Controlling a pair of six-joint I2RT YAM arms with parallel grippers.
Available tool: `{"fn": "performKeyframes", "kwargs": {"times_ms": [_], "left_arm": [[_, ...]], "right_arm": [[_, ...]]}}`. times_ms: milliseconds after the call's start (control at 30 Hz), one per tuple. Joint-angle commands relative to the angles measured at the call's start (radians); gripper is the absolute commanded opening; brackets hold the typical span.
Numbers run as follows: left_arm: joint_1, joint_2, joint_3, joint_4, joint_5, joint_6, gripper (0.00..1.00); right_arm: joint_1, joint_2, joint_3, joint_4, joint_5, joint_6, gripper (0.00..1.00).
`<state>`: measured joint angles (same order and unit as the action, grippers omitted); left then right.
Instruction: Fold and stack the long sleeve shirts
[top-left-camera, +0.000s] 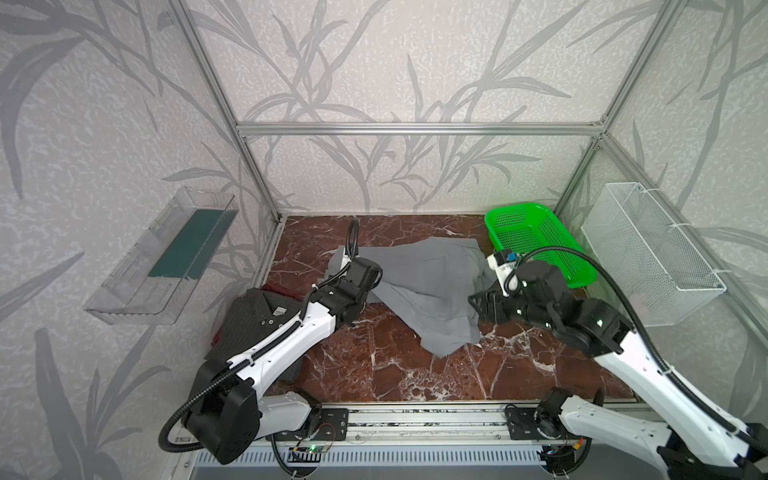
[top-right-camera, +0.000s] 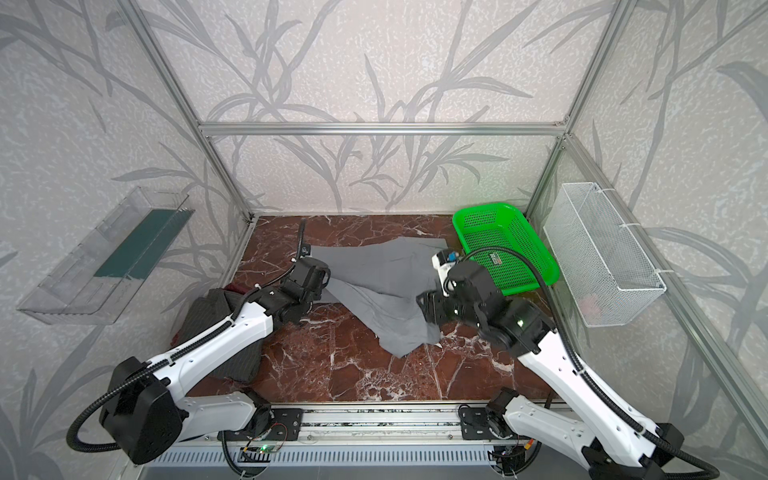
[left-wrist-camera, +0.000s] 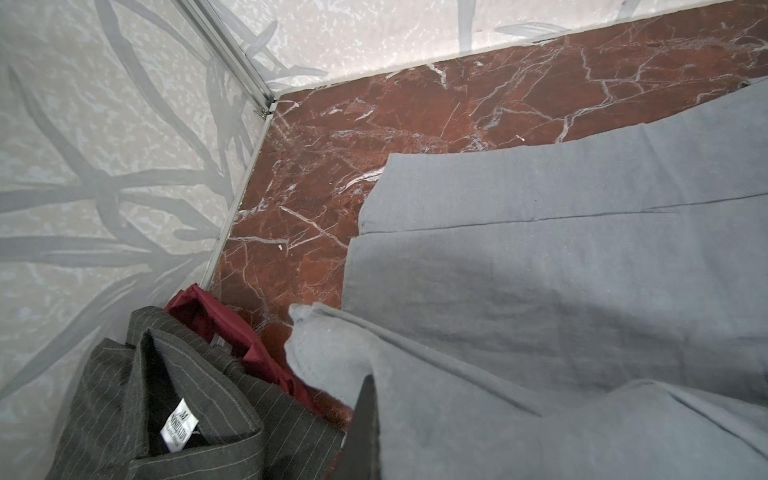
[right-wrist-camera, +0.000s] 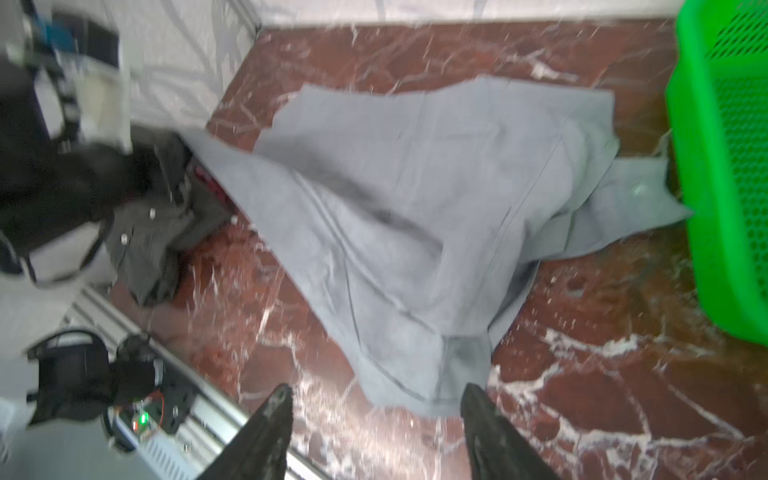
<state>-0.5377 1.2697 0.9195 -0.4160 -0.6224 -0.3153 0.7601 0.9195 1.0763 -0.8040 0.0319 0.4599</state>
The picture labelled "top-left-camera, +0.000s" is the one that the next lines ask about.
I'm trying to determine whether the grey long sleeve shirt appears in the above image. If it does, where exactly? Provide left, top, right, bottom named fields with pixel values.
left=359, top=237, right=496, bottom=358

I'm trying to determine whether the green plastic basket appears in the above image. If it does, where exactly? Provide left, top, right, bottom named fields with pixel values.
left=484, top=203, right=598, bottom=288

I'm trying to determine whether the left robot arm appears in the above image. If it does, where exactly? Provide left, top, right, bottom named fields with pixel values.
left=158, top=257, right=383, bottom=464

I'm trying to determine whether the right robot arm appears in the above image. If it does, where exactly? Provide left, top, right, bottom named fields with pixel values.
left=469, top=253, right=767, bottom=479

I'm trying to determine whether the dark striped folded shirt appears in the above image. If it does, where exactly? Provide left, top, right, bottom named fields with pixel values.
left=204, top=287, right=304, bottom=385

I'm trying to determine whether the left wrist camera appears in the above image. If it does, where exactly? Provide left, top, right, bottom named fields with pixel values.
left=339, top=248, right=352, bottom=271

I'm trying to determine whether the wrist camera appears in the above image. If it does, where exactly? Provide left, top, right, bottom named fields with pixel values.
left=487, top=249, right=519, bottom=297
left=339, top=248, right=352, bottom=271

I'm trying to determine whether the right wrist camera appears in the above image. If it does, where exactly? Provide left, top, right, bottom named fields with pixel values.
left=487, top=249, right=519, bottom=297

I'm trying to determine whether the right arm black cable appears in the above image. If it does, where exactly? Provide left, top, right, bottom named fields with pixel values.
left=506, top=245, right=768, bottom=457

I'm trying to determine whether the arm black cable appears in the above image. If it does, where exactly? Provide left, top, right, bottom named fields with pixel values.
left=157, top=217, right=361, bottom=454
left=506, top=245, right=768, bottom=457

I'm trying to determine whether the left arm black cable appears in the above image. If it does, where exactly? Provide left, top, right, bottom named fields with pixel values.
left=157, top=217, right=361, bottom=454

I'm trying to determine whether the white wire mesh basket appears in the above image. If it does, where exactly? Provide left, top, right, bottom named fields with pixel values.
left=582, top=182, right=727, bottom=327

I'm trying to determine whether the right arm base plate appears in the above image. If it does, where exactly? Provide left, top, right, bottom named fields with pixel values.
left=504, top=404, right=581, bottom=443

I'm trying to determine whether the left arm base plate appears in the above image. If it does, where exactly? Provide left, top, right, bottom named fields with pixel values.
left=273, top=407, right=350, bottom=442

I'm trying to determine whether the clear plastic wall tray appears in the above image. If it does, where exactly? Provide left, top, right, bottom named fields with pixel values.
left=84, top=187, right=239, bottom=325

